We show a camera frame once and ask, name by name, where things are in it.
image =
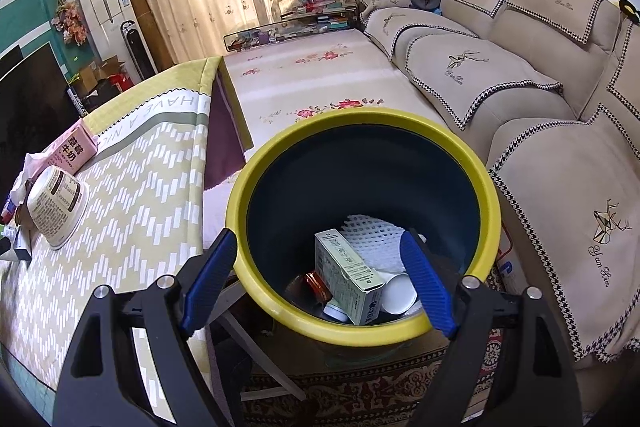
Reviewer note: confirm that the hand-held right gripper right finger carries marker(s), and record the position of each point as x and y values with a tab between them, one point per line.
427	287

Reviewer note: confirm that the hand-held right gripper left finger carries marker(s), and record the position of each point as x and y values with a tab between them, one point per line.
207	277

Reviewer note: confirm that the white paper can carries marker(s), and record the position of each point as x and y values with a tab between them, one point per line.
397	294

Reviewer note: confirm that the white foam net wrap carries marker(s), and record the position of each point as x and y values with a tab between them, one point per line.
372	237

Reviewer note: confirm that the white medicine box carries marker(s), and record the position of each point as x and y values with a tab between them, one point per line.
345	272

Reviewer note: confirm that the small brown bottle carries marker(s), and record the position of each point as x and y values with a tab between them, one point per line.
317	284

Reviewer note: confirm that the yellow rimmed dark trash bin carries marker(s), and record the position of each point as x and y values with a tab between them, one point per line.
350	167

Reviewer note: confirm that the white paper bowl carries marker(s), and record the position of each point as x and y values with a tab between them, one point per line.
55	202

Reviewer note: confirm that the pink milk carton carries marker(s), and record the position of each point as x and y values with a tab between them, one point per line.
70	147

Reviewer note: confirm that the white tissue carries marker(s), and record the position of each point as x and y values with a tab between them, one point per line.
30	167

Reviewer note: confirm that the zigzag patterned tablecloth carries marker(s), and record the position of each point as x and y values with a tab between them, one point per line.
140	187

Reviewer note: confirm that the patterned red carpet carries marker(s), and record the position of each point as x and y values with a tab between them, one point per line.
360	387

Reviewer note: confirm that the beige sofa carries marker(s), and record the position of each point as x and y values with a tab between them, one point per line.
540	147

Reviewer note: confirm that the open cardboard boxes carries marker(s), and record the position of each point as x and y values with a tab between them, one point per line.
105	77

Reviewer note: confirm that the floral printed mat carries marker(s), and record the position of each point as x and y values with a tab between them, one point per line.
320	82

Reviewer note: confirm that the black tower fan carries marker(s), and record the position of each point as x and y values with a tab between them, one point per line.
137	52

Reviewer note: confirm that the large black television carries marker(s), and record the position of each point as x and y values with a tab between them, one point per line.
30	97

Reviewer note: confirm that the hanging artificial flowers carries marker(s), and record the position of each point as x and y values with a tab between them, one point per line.
70	22

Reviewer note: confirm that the yellow black plush toy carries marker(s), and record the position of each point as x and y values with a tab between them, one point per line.
630	11

